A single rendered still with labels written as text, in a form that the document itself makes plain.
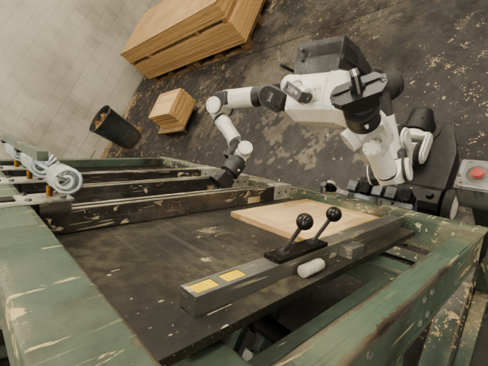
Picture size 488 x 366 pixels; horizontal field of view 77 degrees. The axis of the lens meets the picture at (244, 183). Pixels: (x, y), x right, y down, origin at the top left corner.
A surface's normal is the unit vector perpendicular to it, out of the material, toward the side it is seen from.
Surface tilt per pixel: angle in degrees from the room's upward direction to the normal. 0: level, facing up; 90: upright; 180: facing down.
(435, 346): 0
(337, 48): 23
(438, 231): 31
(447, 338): 0
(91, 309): 59
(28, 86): 90
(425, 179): 0
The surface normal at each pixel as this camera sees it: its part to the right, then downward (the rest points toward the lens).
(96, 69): 0.75, 0.02
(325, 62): -0.72, -0.06
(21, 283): 0.07, -0.98
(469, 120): -0.59, -0.44
